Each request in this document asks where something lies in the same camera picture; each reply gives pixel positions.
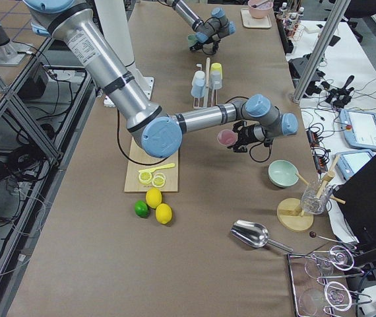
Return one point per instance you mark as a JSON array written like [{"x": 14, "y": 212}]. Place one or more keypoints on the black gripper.
[
  {"x": 202, "y": 45},
  {"x": 249, "y": 133}
]

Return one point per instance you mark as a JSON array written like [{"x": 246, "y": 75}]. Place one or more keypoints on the green plastic cup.
[{"x": 191, "y": 41}]

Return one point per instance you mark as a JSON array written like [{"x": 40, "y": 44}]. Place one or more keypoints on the pink plastic cup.
[{"x": 227, "y": 137}]

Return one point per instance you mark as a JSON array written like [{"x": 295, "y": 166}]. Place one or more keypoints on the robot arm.
[
  {"x": 156, "y": 132},
  {"x": 207, "y": 33}
]

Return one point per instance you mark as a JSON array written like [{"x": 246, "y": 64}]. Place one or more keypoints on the yellow plastic cup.
[{"x": 216, "y": 67}]

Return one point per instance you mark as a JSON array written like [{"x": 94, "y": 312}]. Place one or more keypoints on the white plastic cup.
[{"x": 198, "y": 76}]

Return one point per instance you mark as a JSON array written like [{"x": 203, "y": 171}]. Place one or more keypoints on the grey plastic cup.
[{"x": 215, "y": 80}]

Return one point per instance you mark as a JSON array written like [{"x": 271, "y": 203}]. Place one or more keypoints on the light blue plastic cup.
[{"x": 197, "y": 90}]

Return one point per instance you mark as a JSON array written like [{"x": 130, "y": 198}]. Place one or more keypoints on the mint green bowl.
[{"x": 282, "y": 173}]

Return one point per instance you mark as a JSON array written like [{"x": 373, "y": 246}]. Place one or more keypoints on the beige plastic tray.
[{"x": 254, "y": 23}]

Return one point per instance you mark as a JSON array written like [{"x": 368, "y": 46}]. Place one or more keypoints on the pink bowl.
[{"x": 259, "y": 9}]

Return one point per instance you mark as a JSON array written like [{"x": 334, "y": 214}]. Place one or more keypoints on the yellow plastic knife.
[{"x": 155, "y": 168}]

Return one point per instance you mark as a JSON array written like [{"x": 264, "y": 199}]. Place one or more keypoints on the glass mug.
[{"x": 312, "y": 204}]

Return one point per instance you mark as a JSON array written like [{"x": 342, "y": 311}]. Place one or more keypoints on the wooden mug tree stand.
[{"x": 289, "y": 211}]

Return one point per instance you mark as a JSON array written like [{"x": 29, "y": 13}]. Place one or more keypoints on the bottle carrier rack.
[{"x": 289, "y": 18}]

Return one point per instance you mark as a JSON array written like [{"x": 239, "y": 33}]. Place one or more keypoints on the lemon slice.
[
  {"x": 159, "y": 180},
  {"x": 145, "y": 178}
]

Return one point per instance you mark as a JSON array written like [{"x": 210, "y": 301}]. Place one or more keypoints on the metal scoop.
[{"x": 256, "y": 235}]

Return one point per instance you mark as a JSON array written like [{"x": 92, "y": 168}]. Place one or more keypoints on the teach pendant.
[
  {"x": 350, "y": 162},
  {"x": 359, "y": 128}
]

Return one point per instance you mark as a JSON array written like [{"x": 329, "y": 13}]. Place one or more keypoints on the wooden cutting board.
[{"x": 132, "y": 184}]

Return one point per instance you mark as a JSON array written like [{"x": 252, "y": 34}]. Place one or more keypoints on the whole yellow lemon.
[
  {"x": 153, "y": 197},
  {"x": 163, "y": 213}
]

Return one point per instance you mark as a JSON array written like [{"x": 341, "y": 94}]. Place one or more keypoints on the green lime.
[{"x": 141, "y": 209}]

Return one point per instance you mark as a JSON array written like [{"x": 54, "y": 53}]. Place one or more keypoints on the black monitor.
[{"x": 359, "y": 193}]

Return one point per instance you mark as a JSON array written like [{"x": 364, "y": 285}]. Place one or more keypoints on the white wire cup rack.
[{"x": 210, "y": 97}]

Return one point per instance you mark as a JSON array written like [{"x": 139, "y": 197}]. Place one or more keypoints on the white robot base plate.
[{"x": 146, "y": 84}]

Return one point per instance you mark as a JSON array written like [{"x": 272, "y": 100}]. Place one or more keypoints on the aluminium frame post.
[{"x": 327, "y": 32}]

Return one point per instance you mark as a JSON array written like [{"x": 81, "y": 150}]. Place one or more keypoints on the black wire glass rack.
[{"x": 318, "y": 281}]

